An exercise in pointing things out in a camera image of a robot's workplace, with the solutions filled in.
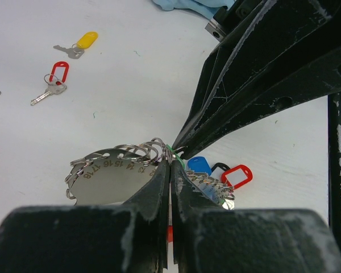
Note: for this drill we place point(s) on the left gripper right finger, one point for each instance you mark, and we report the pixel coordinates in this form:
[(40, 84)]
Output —
[(209, 238)]

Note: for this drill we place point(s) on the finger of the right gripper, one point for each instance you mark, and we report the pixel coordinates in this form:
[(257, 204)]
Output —
[(274, 41), (319, 78)]

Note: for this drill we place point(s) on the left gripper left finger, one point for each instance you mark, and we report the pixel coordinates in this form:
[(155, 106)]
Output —
[(131, 237)]

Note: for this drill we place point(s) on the black key tag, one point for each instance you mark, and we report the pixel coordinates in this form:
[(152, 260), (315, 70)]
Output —
[(219, 168)]

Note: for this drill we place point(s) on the green key tag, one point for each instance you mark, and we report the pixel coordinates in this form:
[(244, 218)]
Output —
[(174, 155)]

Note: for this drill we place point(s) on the light blue cloth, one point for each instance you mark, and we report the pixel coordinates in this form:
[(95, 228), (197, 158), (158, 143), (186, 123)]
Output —
[(206, 8)]

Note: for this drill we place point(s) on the yellow tag key right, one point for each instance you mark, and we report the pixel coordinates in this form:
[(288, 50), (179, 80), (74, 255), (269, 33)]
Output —
[(78, 49)]

